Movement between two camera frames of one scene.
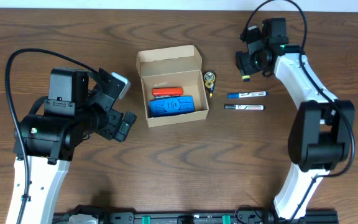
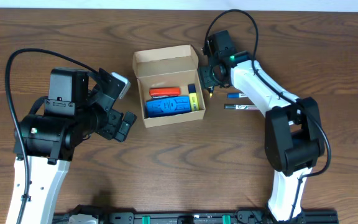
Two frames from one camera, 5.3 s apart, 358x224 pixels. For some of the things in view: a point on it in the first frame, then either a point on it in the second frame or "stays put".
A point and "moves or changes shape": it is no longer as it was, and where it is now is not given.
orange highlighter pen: x=167 y=91 stays put
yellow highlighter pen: x=246 y=78 moves or changes shape
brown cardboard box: x=173 y=85 stays put
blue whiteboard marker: x=247 y=94 stays put
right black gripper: x=245 y=63 → x=206 y=77
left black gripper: x=114 y=123 stays put
